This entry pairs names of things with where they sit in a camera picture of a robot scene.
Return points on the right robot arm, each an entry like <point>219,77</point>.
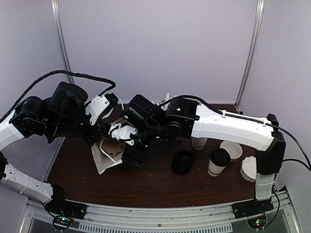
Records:
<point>191,117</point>

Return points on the brown paper bag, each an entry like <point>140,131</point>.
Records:
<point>101,159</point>

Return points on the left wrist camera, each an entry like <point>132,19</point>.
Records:
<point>100,105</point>

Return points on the black cup lid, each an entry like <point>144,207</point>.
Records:
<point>220,157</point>

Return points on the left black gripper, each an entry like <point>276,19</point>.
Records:
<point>90,139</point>

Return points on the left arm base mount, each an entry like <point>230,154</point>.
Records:
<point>64,214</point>

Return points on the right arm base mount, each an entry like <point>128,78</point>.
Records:
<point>254,211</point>

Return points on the right metal wall post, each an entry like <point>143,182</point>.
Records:
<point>252,50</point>

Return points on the left metal wall post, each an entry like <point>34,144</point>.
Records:
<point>60,34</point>

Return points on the cardboard cup carrier tray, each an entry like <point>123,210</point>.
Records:
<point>112,147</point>

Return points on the white paper coffee cup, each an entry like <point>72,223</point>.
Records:
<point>214,170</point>

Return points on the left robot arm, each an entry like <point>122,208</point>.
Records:
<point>64,114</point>

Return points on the stack of white paper cups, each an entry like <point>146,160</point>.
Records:
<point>198,143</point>

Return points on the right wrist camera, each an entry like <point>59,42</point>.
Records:
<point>123,133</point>

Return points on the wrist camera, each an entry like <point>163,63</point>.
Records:
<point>100,105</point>
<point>123,133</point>

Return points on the white round bowl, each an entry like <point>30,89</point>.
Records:
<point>234,150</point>

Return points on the metal wall post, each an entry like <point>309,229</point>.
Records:
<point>252,50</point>
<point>60,34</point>

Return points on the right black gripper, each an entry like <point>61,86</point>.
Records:
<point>131,156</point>

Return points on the bundle of wrapped straws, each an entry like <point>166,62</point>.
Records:
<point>168,96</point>

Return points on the stack of black lids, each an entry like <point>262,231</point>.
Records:
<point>182,162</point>

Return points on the white scalloped bowl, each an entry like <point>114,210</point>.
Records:
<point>248,169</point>

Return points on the aluminium front rail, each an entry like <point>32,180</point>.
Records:
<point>219,218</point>

